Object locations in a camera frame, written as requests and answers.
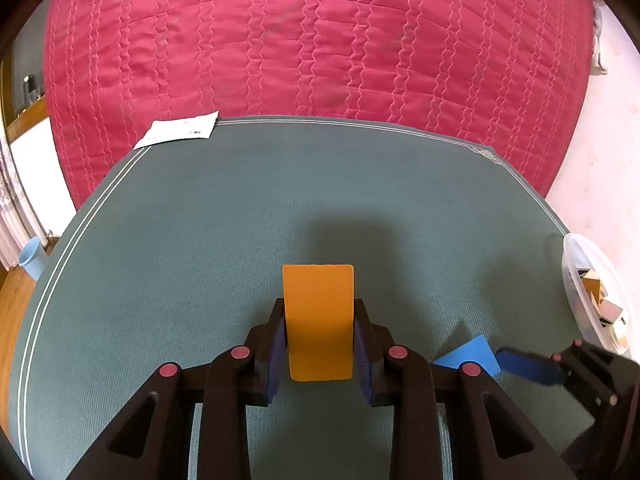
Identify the red quilted bedspread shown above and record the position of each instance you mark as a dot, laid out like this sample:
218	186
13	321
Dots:
510	74

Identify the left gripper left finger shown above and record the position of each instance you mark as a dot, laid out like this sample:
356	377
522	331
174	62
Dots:
271	353

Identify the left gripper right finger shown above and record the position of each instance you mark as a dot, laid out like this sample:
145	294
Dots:
368	356

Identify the orange striped wedge block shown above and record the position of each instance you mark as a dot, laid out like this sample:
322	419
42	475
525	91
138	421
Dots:
593	285

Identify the clear plastic bowl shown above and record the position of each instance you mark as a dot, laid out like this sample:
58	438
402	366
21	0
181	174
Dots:
580	253

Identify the white paper sheet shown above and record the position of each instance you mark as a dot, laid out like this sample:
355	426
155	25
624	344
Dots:
191	128

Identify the orange striped triangular block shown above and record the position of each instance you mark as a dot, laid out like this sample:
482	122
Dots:
319	318

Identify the blue waste bin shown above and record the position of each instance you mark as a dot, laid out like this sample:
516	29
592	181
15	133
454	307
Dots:
33	258

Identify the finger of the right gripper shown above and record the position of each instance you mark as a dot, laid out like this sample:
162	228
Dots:
530	366

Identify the green table mat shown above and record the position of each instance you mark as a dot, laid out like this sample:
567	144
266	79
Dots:
179	251

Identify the blue triangular block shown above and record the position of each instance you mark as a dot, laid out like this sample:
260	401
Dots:
477	351

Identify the white pink cube block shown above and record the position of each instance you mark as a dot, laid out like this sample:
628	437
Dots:
609	311

